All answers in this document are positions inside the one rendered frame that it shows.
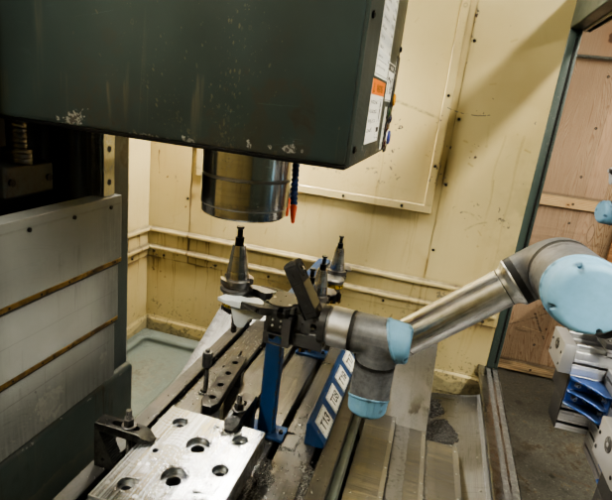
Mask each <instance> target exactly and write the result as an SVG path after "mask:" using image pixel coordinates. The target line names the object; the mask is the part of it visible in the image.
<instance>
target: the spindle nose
mask: <svg viewBox="0 0 612 500"><path fill-rule="evenodd" d="M292 165H293V163H289V162H283V161H276V160H270V159H263V158H257V157H250V156H243V155H237V154H230V153H224V152H217V151H210V150H204V149H203V151H202V172H201V188H200V200H201V209H202V210H203V211H204V212H205V213H206V214H208V215H210V216H213V217H216V218H220V219H224V220H229V221H236V222H247V223H266V222H274V221H278V220H281V219H283V218H284V217H285V216H286V211H287V208H288V203H289V193H290V184H291V180H290V178H291V175H292Z"/></svg>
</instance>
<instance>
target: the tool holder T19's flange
mask: <svg viewBox="0 0 612 500"><path fill-rule="evenodd" d="M225 276H226V273H225ZM225 276H224V277H223V276H221V277H220V283H221V284H222V285H220V291H221V292H222V293H224V294H226V295H230V296H247V295H249V291H251V292H253V287H252V286H251V285H253V282H254V278H253V277H252V276H251V275H249V280H247V281H245V282H233V281H229V280H227V279H226V278H225Z"/></svg>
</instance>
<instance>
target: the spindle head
mask: <svg viewBox="0 0 612 500"><path fill-rule="evenodd" d="M408 2H409V0H399V6H398V13H397V19H396V26H395V32H394V39H393V45H392V51H391V57H390V63H392V64H393V65H394V66H396V62H397V56H400V53H401V52H402V50H403V48H402V39H403V34H404V28H405V21H406V15H407V9H408ZM384 6H385V0H0V118H2V119H8V120H15V121H22V122H28V123H35V124H41V125H48V126H54V127H61V128H67V129H73V130H80V131H86V132H93V133H100V134H106V135H113V136H119V137H126V138H132V139H139V140H146V141H152V142H159V143H165V144H172V145H179V146H185V147H192V148H198V149H204V150H210V151H217V152H224V153H230V154H237V155H243V156H250V157H257V158H263V159H270V160H276V161H283V162H289V163H296V164H303V165H309V166H316V167H322V168H329V169H336V170H341V171H344V170H346V169H348V168H350V167H352V166H354V165H356V164H358V163H359V162H361V161H363V160H365V159H367V158H369V157H371V156H373V155H375V154H377V153H378V152H380V151H382V149H381V150H379V143H380V137H381V130H382V124H383V117H384V111H385V107H388V106H390V102H389V101H384V97H383V104H382V110H381V117H380V123H379V130H378V136H377V141H374V142H371V143H368V144H365V145H363V144H364V137H365V130H366V124H367V117H368V110H369V103H370V96H371V89H372V82H373V78H376V79H378V80H380V81H382V82H384V83H386V81H385V80H383V79H381V78H379V77H377V76H376V75H374V74H375V67H376V60H377V54H378V47H379V40H380V34H381V27H382V20H383V13H384Z"/></svg>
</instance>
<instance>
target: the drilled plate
mask: <svg viewBox="0 0 612 500"><path fill-rule="evenodd" d="M185 417H186V419H188V420H189V422H190V423H189V422H188V423H187V420H186V419H184V418H185ZM174 419H175V420H174ZM186 423H187V425H186ZM185 425H186V426H185ZM212 426H213V427H214V428H213V427H212ZM175 427H176V428H175ZM179 427H180V428H179ZM215 427H216V428H215ZM209 428H210V429H209ZM222 428H224V421H221V420H218V419H215V418H212V417H208V416H205V415H201V414H198V413H194V412H191V411H187V410H183V409H180V408H176V407H171V408H170V409H169V410H168V411H167V412H166V413H165V414H164V415H163V416H162V417H161V418H160V419H159V420H158V421H157V422H156V423H155V424H154V425H153V426H152V428H151V430H152V432H153V433H154V435H155V436H156V439H157V438H158V437H160V438H159V440H157V441H154V442H153V444H151V445H149V444H140V443H136V444H135V445H134V446H133V447H132V448H131V450H130V451H129V452H128V453H127V454H126V455H125V456H124V457H123V458H122V459H121V460H120V461H119V462H118V463H117V464H116V465H115V466H114V467H113V468H112V469H111V470H110V472H109V473H108V474H107V475H106V476H105V477H104V478H103V479H102V480H101V481H100V482H99V483H98V484H97V485H96V486H95V487H94V488H93V489H92V490H91V491H90V493H89V494H88V495H87V498H88V500H154V498H155V500H190V499H191V500H192V499H193V500H194V499H195V498H197V500H200V499H201V498H202V497H203V498H204V499H205V500H206V498H207V500H236V499H237V498H238V496H239V494H240V492H241V490H242V489H243V487H244V485H245V483H246V481H247V480H248V478H249V476H250V474H251V472H252V471H253V469H254V467H255V465H256V463H257V462H258V460H259V458H260V456H261V454H262V453H263V451H264V443H265V434H266V433H264V432H260V431H256V430H253V429H249V428H246V427H242V426H240V428H239V429H238V430H237V432H236V431H235V433H236V434H237V433H238V432H239V434H237V436H236V435H234V436H233V437H234V438H233V437H232V436H227V435H225V437H223V436H222V435H221V434H220V432H219V431H222ZM211 430H212V432H211ZM240 433H242V436H241V435H240ZM197 436H198V437H197ZM204 436H206V438H204ZM218 437H219V438H218ZM230 438H231V441H233V442H235V444H240V445H241V446H235V445H233V444H231V442H230ZM207 439H208V440H207ZM248 440H249V441H248ZM210 441H212V444H211V443H210ZM216 442H218V443H216ZM229 442H230V443H229ZM214 444H215V445H214ZM209 446H211V447H209ZM212 452H213V454H211V453H212ZM140 453H141V454H140ZM162 457H163V458H162ZM151 458H152V459H151ZM213 458H214V459H213ZM139 459H140V460H139ZM153 459H156V460H157V461H154V460H153ZM212 459H213V460H212ZM221 460H222V462H223V464H221V463H222V462H221ZM214 463H216V464H217V465H214ZM224 463H225V464H224ZM173 464H174V465H175V467H171V466H172V465H173ZM180 465H181V466H182V467H184V468H183V469H182V467H181V468H179V466H180ZM211 465H212V466H211ZM228 465H229V466H228ZM231 465H232V466H231ZM130 466H131V468H130ZM168 466H170V467H169V468H166V467H168ZM161 467H162V468H161ZM211 468H212V469H211ZM233 468H234V469H233ZM184 469H185V470H184ZM210 469H211V470H210ZM228 469H230V470H231V471H230V470H228ZM187 470H189V473H190V474H189V475H188V477H187V475H186V474H187ZM159 471H160V472H159ZM161 471H162V474H161ZM157 472H158V473H157ZM211 472H212V473H211ZM159 473H160V475H159ZM123 474H124V475H123ZM126 474H127V476H126ZM226 474H228V475H226ZM130 475H131V476H132V475H133V476H132V477H138V479H137V478H135V479H136V480H135V479H134V478H133V479H132V478H131V477H130ZM209 475H211V476H212V477H209ZM223 475H224V476H223ZM122 476H123V478H122ZM160 476H161V477H160ZM203 476H205V477H203ZM214 476H215V477H214ZM149 477H150V478H149ZM220 477H221V478H220ZM120 478H121V480H120ZM139 478H140V479H139ZM158 478H159V479H161V480H160V481H159V479H158ZM186 479H187V480H186ZM212 479H213V480H212ZM137 480H138V483H137ZM139 480H140V481H139ZM184 481H186V482H184ZM140 482H141V483H140ZM206 482H207V484H206ZM211 482H212V483H211ZM115 483H116V484H117V485H116V484H115ZM161 483H162V484H161ZM204 483H205V484H206V485H207V486H206V485H205V484H204ZM210 483H211V484H212V486H210ZM114 484H115V485H114ZM136 484H138V485H136ZM165 484H166V485H165ZM174 484H175V488H174ZM162 485H163V486H162ZM136 486H137V487H136ZM164 486H165V487H164ZM166 486H167V487H166ZM170 486H171V487H170ZM176 486H178V487H176ZM183 486H184V488H183ZM205 486H206V487H205ZM216 486H217V487H218V488H217V490H216V489H215V488H216ZM219 486H220V487H219ZM112 487H113V488H112ZM115 487H116V488H115ZM117 487H118V488H119V489H120V490H122V489H123V490H124V491H125V492H123V491H122V492H121V491H120V490H119V489H118V488H117ZM169 487H170V488H171V489H170V488H169ZM179 487H180V488H179ZM130 488H131V489H130ZM132 488H133V489H132ZM136 488H137V489H136ZM176 488H177V489H176ZM127 489H128V491H127ZM129 489H130V490H129ZM214 489H215V491H214ZM154 490H155V491H154ZM177 490H178V491H177ZM192 490H194V491H195V490H196V491H197V490H199V491H201V492H202V491H203V492H202V493H204V494H203V495H202V494H201V493H200V492H199V493H198V492H197V493H196V492H192ZM117 491H118V492H117ZM211 491H214V492H212V494H211V493H210V492H211ZM140 492H141V493H140ZM162 492H165V493H162ZM173 492H174V493H173ZM191 492H192V493H191ZM209 493H210V494H209ZM213 493H214V495H213ZM130 496H131V497H130ZM149 496H150V497H151V496H153V497H154V498H153V499H152V497H151V498H150V497H149ZM193 496H195V497H193ZM129 497H130V498H129ZM148 497H149V498H148ZM163 497H166V498H163ZM198 498H199V499H198Z"/></svg>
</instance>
